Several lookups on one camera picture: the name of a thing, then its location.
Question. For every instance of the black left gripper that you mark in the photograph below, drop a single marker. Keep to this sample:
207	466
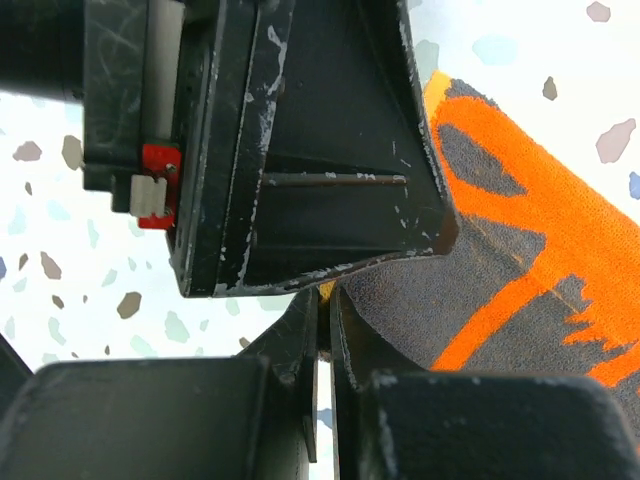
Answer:
172	74

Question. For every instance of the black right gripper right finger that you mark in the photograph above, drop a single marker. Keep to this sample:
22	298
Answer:
395	420

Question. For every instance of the orange patterned towel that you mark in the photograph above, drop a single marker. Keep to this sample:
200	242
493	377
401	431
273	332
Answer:
544	275

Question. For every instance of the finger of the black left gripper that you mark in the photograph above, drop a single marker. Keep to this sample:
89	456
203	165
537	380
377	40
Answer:
351	176

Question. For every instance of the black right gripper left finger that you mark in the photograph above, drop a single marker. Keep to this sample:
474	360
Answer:
249	416

